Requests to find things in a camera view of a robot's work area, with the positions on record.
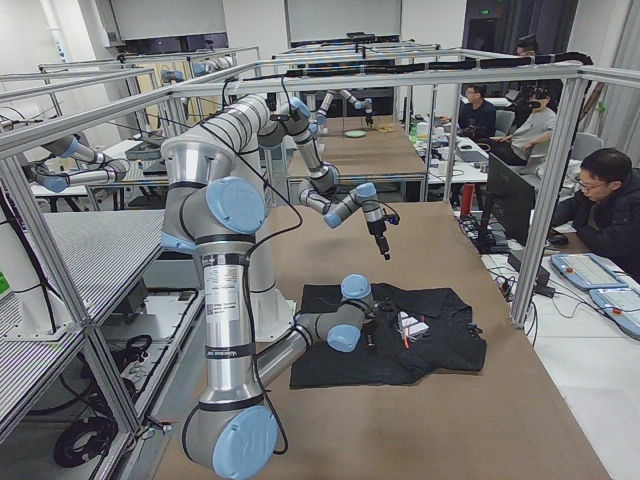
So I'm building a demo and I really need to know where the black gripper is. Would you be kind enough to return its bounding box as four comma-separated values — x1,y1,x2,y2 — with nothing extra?
361,320,378,355
367,219,391,260

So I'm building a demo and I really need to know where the black t-shirt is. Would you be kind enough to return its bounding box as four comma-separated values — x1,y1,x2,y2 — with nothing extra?
289,283,486,389

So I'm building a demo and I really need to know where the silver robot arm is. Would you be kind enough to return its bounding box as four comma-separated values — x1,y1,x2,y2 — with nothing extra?
198,94,399,260
162,134,374,479

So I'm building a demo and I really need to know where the red bottle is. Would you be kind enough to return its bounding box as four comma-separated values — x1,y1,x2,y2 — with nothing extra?
460,183,475,216

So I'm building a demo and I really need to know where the green plate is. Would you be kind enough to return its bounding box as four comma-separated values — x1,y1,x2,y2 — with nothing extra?
344,130,367,139

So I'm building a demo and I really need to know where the black computer monitor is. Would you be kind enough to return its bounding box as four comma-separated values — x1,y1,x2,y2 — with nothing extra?
476,154,536,253

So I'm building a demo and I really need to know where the seated man dark jacket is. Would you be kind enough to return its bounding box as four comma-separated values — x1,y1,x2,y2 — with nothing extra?
458,84,496,140

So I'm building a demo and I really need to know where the seated person in grey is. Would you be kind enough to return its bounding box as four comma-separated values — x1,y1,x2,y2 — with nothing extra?
489,87,557,166

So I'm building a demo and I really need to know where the blue teach pendant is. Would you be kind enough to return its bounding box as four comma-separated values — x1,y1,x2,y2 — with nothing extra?
549,253,628,291
589,288,640,340

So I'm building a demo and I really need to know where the man in black jacket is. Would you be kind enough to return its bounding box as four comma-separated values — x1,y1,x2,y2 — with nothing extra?
550,148,639,280

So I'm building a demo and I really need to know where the standing man in black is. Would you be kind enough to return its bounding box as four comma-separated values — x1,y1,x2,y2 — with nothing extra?
515,34,539,57

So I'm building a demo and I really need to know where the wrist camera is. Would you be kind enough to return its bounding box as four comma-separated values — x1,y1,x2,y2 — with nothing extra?
384,213,400,225

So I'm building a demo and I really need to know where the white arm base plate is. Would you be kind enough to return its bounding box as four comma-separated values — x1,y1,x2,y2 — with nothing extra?
251,295,295,343

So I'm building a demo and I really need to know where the aluminium cage frame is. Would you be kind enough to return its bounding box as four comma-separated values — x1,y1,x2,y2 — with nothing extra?
1,49,639,436

